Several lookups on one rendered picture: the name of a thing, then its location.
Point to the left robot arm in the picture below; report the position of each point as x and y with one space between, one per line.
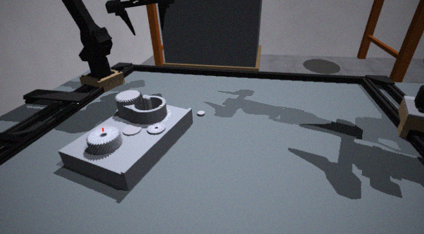
96 41

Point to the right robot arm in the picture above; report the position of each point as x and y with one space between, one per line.
419 100

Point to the white gear with red arrow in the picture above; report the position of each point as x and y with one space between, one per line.
104 140

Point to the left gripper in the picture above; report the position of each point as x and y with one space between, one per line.
114 6

